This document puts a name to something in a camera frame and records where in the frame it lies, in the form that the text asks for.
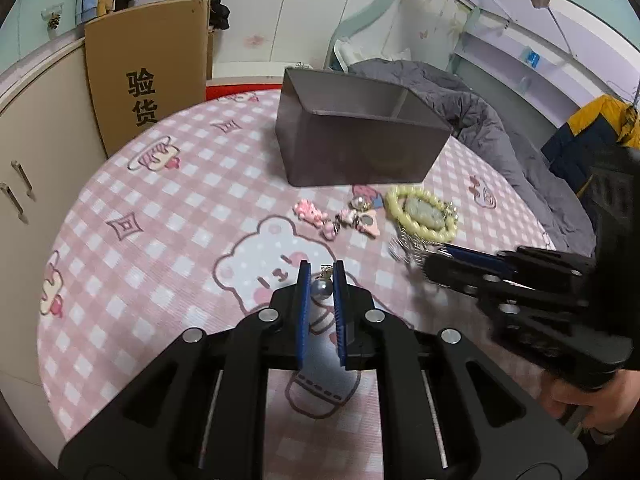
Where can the white wall shelf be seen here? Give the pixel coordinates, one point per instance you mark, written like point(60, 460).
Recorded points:
point(540, 60)

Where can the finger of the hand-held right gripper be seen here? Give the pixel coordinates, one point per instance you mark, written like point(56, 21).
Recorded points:
point(452, 272)
point(480, 259)

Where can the grey duvet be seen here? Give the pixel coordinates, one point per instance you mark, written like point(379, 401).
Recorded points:
point(500, 135)

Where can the grey storage box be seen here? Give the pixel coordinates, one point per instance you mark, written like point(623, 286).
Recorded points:
point(350, 150)

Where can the pink bear charm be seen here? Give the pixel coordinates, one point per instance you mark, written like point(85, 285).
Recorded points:
point(309, 211)

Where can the person's right hand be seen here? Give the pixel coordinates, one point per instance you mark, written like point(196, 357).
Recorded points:
point(600, 402)

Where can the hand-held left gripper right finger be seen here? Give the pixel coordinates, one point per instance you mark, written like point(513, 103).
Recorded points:
point(340, 310)

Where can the yellow and navy jacket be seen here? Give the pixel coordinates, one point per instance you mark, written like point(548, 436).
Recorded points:
point(595, 125)

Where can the white pearl earring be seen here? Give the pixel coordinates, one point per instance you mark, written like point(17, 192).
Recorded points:
point(358, 203)

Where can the beige cabinet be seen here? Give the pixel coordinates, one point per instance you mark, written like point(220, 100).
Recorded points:
point(45, 125)

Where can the black cloth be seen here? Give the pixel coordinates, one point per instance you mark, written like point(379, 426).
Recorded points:
point(220, 12)

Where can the white pillow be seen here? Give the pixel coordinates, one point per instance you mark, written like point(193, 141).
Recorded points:
point(365, 52)

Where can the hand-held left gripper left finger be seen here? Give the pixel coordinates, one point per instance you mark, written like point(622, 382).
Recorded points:
point(303, 310)

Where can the pink star charm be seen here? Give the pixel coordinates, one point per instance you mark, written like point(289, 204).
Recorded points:
point(371, 224)

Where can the brown cardboard box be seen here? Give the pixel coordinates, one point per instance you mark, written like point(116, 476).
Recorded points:
point(145, 70)

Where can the small pink charm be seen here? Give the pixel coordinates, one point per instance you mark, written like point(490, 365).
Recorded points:
point(328, 231)

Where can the teal bed headboard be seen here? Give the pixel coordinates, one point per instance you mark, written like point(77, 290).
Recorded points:
point(370, 5)

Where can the small blue box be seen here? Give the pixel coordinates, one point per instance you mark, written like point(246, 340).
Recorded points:
point(531, 57)

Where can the grey pearl drop earring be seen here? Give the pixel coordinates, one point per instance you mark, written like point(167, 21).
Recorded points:
point(321, 288)

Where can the pale green jade pendant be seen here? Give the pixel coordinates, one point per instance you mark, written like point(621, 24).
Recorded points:
point(425, 210)

